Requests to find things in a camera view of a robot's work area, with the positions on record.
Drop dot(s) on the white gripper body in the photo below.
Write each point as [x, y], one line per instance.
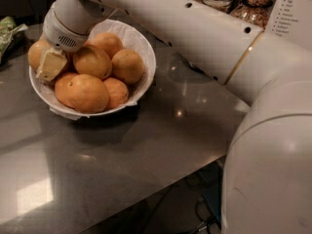
[62, 33]

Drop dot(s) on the glass cereal jar right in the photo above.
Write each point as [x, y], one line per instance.
[256, 12]

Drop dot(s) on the orange front right small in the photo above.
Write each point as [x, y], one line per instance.
[118, 92]

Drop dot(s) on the orange front large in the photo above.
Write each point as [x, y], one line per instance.
[87, 94]

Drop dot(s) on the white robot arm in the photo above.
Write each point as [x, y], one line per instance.
[267, 178]

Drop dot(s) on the white bowl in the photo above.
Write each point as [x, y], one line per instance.
[131, 39]

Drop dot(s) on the orange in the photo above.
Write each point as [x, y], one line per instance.
[109, 42]
[35, 53]
[63, 88]
[128, 66]
[93, 61]

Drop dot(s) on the blue robot base panel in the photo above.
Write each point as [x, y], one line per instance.
[210, 180]

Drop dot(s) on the allergen info sign card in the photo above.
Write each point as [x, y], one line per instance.
[292, 20]

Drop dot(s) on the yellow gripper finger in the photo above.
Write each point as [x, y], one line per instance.
[52, 63]

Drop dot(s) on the green snack packet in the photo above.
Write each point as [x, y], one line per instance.
[10, 35]

